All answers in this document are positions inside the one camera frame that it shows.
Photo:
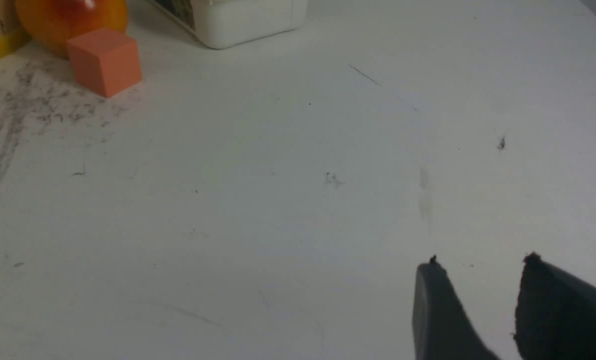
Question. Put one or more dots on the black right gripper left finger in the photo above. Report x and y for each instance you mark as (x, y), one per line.
(441, 328)

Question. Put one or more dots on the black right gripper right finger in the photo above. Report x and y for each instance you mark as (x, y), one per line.
(555, 316)

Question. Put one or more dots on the white box green lid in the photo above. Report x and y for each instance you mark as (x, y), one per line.
(223, 24)

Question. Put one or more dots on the orange cube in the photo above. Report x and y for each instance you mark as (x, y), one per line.
(105, 61)

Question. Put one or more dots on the orange yellow toy pear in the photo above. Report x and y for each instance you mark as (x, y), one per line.
(53, 23)

